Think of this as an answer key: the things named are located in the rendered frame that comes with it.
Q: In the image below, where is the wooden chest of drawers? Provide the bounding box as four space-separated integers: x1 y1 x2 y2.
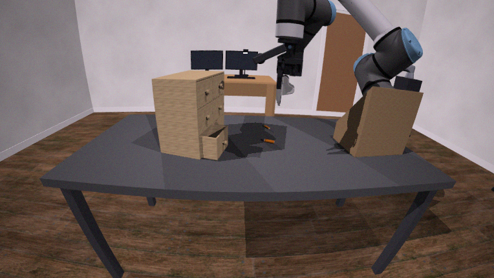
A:
152 70 224 160

